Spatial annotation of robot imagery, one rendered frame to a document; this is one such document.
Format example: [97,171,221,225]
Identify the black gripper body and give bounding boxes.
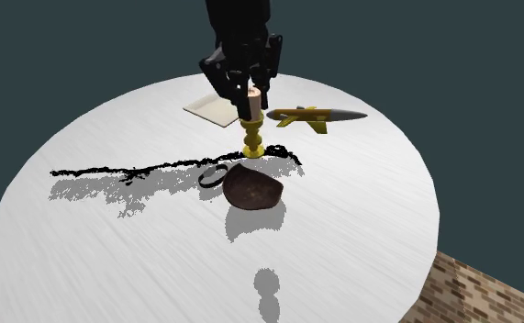
[205,0,272,51]

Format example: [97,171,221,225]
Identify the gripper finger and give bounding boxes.
[249,33,284,111]
[198,46,251,121]

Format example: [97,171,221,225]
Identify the beige square tray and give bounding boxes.
[182,92,240,129]

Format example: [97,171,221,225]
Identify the gold candlestick with pale candle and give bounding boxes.
[239,86,267,160]

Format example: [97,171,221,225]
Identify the yellow and grey toy rocket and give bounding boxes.
[265,105,369,135]

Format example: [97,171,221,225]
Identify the dark brown bowl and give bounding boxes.
[221,162,285,212]

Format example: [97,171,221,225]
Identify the round white table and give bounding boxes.
[0,72,441,323]

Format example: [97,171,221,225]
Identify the black ring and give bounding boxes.
[197,163,230,189]

